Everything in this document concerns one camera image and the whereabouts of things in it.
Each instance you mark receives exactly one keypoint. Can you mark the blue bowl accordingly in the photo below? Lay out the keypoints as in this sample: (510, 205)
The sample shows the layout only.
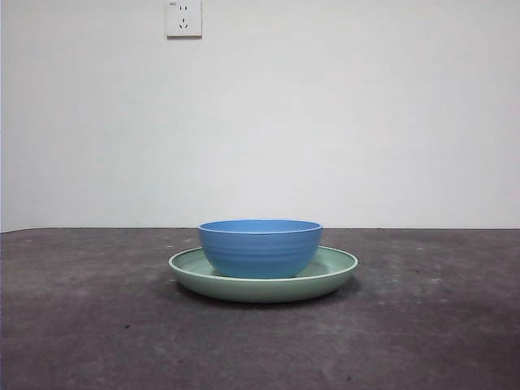
(260, 252)

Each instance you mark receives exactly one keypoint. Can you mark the green plate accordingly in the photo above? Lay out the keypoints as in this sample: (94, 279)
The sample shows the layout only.
(260, 290)

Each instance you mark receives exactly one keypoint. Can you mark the white wall socket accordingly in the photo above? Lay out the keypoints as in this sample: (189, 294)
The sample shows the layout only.
(183, 22)

